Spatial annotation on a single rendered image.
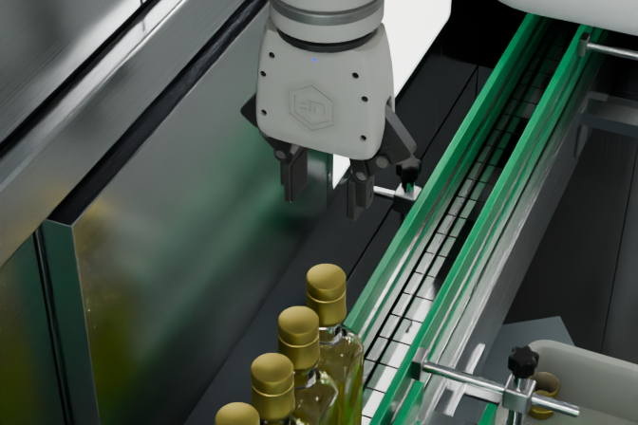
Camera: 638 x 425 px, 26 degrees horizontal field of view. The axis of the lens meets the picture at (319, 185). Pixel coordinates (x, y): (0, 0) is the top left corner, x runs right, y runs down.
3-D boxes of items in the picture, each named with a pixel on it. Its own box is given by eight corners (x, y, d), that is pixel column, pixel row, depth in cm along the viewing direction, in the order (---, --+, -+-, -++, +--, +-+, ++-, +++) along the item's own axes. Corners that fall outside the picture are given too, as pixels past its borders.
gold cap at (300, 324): (288, 337, 118) (288, 300, 115) (327, 349, 117) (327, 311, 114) (271, 364, 115) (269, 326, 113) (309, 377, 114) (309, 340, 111)
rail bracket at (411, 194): (367, 229, 166) (370, 139, 158) (421, 244, 164) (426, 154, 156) (355, 249, 163) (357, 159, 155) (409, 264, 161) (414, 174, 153)
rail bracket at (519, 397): (417, 399, 144) (422, 313, 136) (574, 449, 138) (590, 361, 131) (406, 420, 141) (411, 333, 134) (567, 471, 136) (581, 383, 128)
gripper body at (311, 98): (241, 18, 100) (247, 142, 107) (372, 49, 97) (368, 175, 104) (285, -29, 105) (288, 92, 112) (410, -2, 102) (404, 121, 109)
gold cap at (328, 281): (315, 295, 122) (315, 257, 119) (352, 305, 121) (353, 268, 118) (298, 321, 119) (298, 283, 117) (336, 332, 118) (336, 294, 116)
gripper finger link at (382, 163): (347, 154, 106) (346, 220, 111) (384, 164, 105) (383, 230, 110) (362, 131, 109) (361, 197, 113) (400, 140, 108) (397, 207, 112)
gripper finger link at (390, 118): (341, 74, 103) (313, 121, 107) (427, 131, 103) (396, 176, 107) (347, 66, 104) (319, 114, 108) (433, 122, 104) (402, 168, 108)
